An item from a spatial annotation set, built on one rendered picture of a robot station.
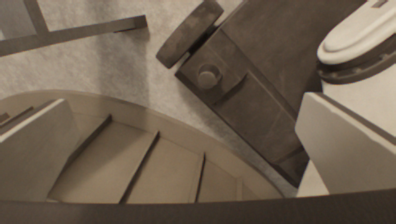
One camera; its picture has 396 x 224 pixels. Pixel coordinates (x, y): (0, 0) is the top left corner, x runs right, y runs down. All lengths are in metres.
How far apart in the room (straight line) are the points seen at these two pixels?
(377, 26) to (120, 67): 0.67
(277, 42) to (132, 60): 0.46
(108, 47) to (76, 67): 0.16
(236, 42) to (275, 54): 0.09
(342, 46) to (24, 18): 0.52
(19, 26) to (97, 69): 0.37
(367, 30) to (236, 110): 0.29
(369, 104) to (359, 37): 0.10
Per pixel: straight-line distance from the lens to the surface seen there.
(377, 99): 0.30
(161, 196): 0.65
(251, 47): 0.46
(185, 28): 0.44
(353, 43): 0.34
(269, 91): 0.48
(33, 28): 0.47
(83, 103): 0.88
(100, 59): 0.78
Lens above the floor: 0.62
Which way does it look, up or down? 58 degrees down
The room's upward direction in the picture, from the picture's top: 162 degrees counter-clockwise
